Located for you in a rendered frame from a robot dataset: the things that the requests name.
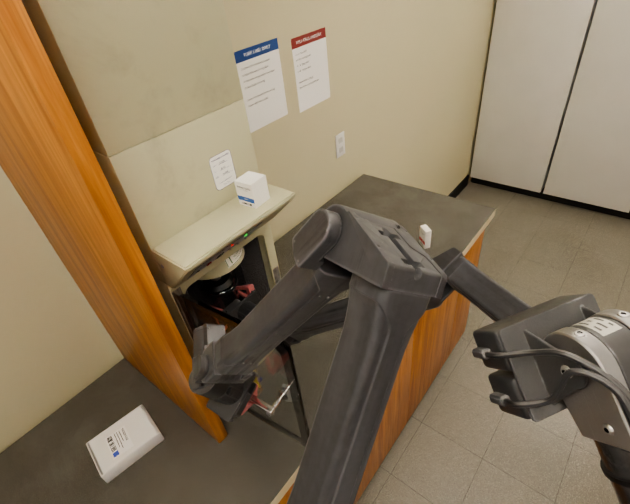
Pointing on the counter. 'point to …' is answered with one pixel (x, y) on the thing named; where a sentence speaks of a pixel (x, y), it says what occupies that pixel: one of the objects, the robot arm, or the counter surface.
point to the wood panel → (76, 202)
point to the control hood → (214, 235)
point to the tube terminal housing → (183, 190)
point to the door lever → (267, 403)
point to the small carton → (252, 189)
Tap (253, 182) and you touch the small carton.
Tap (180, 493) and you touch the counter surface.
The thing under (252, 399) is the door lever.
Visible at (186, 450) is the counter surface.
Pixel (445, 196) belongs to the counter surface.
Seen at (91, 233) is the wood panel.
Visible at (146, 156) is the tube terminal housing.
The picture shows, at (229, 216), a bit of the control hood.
